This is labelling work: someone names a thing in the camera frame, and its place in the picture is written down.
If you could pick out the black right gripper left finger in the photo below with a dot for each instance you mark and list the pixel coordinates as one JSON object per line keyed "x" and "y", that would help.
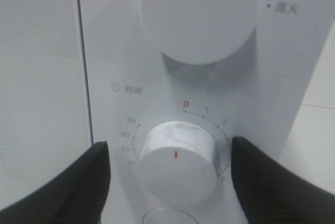
{"x": 77, "y": 195}

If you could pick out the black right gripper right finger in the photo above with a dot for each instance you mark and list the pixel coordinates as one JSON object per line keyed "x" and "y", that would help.
{"x": 269, "y": 193}

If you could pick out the white microwave door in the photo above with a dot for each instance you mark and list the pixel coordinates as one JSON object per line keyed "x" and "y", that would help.
{"x": 44, "y": 115}

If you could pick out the round white door button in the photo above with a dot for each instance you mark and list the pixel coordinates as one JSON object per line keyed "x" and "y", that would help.
{"x": 168, "y": 216}

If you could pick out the white microwave knob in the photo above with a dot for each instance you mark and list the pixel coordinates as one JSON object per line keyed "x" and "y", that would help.
{"x": 178, "y": 163}
{"x": 199, "y": 32}

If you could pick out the white microwave oven body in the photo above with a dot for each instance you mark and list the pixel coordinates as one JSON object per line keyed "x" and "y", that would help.
{"x": 255, "y": 93}

